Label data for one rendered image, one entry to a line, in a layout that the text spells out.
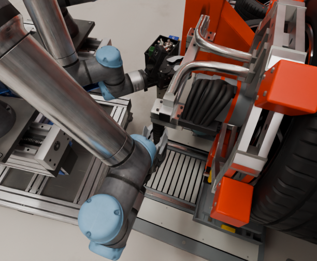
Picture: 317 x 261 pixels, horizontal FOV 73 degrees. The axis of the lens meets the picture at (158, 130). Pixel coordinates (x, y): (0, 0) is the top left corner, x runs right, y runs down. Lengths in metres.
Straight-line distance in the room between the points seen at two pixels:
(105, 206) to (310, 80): 0.38
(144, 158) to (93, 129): 0.13
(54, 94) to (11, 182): 1.18
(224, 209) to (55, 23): 0.61
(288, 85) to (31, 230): 1.49
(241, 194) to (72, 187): 0.98
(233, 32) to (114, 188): 0.90
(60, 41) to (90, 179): 0.82
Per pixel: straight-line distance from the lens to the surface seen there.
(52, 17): 0.65
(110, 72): 0.71
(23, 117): 0.83
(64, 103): 0.35
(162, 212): 1.33
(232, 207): 0.54
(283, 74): 0.39
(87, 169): 1.31
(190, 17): 1.11
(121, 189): 0.42
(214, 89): 0.48
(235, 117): 0.68
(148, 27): 2.61
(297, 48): 0.52
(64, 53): 0.68
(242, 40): 1.14
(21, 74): 0.34
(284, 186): 0.48
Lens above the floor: 1.39
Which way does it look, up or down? 58 degrees down
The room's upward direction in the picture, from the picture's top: straight up
